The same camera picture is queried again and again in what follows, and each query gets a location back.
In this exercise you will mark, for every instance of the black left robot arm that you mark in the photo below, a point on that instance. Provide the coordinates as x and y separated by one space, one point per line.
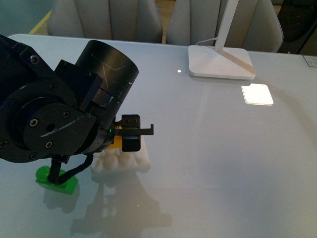
65 111

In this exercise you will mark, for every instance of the beige chair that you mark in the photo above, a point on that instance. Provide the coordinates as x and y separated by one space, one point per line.
255 26
125 20

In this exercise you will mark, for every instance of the white studded base plate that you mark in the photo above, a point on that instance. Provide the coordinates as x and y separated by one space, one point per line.
115 160

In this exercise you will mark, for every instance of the green two-stud block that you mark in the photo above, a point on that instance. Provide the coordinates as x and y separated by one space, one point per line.
42 179

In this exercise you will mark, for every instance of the beige right chair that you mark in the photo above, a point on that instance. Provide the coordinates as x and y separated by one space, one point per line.
255 26

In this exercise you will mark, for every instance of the yellow two-stud block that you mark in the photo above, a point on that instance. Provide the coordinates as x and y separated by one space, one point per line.
117 143

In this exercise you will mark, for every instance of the beige left chair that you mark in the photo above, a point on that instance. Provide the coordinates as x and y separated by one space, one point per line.
125 20

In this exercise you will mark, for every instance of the white desk lamp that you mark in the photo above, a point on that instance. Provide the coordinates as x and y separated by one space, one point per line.
220 61

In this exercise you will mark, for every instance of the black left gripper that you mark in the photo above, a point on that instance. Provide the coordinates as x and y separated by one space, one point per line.
129 127

